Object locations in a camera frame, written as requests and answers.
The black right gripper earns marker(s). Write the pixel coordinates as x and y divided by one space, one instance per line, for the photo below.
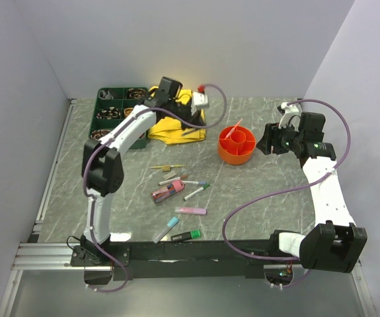
270 137

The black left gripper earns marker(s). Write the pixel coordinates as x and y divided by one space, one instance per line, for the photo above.
196 119

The dark blue pen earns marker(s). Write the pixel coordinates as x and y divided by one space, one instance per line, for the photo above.
189 132

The orange round divided container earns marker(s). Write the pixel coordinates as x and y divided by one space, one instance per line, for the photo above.
238 147

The orange pen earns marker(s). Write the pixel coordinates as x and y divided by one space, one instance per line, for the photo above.
233 129

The yellow pencil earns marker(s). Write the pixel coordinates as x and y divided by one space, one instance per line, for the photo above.
169 165

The white marker blue cap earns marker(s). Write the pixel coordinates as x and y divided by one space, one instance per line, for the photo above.
189 182

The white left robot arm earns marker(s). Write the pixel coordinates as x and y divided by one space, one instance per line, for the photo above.
102 168

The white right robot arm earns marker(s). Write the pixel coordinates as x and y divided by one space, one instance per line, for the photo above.
335 243

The yellow folded cloth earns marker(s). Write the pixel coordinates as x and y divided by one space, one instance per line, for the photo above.
169 131

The dark brown rolled tie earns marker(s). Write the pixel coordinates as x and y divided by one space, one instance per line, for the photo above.
135 93

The yellow black rolled tie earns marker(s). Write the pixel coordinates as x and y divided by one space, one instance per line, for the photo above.
127 112

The beige eraser block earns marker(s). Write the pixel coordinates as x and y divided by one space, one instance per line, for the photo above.
170 175

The black white rolled tie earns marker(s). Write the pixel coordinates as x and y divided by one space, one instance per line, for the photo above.
111 113

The green compartment tray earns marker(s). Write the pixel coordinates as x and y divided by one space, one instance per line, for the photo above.
119 101

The grey rolled item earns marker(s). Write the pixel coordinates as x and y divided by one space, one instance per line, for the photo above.
105 95

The white marker green cap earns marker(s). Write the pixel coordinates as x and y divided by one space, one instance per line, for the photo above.
195 192

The clear tube blue cap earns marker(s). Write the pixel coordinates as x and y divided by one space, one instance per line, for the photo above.
167 228

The black green highlighter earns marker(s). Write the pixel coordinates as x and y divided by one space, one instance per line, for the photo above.
190 235

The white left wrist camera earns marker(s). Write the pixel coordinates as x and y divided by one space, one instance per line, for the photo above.
200 99

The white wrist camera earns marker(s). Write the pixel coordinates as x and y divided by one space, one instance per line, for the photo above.
291 115
200 99

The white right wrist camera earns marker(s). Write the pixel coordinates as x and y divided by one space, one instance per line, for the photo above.
291 115

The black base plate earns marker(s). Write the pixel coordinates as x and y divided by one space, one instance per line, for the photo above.
194 258

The aluminium rail frame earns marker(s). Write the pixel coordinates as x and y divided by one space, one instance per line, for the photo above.
44 257

